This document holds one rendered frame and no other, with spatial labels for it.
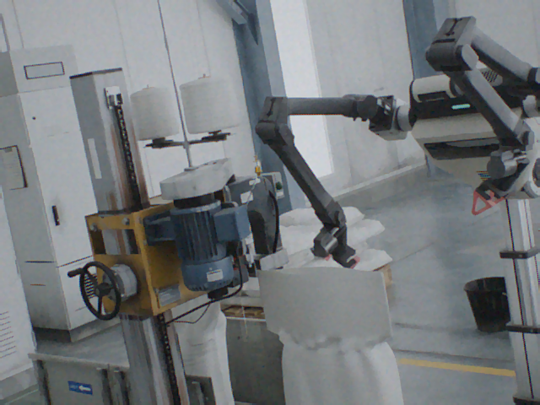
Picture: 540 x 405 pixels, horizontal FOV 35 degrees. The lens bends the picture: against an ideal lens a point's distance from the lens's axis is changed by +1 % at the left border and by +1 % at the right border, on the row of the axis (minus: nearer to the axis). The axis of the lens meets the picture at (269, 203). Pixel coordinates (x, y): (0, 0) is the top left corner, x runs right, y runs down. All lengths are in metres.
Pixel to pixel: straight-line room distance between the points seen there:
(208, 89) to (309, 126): 7.01
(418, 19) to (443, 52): 9.25
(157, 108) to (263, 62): 6.01
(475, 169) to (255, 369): 1.25
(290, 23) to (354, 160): 1.82
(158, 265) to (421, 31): 9.06
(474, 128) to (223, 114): 0.77
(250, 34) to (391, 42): 2.73
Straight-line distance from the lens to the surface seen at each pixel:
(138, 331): 2.67
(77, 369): 3.45
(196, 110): 2.54
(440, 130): 2.78
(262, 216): 2.91
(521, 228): 2.96
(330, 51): 9.98
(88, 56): 7.57
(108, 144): 2.56
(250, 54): 8.82
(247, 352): 3.49
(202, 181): 2.43
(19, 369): 5.59
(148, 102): 2.73
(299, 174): 2.62
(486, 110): 2.31
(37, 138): 6.46
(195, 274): 2.48
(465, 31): 2.18
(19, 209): 6.71
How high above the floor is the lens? 1.65
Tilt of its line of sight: 8 degrees down
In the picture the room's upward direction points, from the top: 10 degrees counter-clockwise
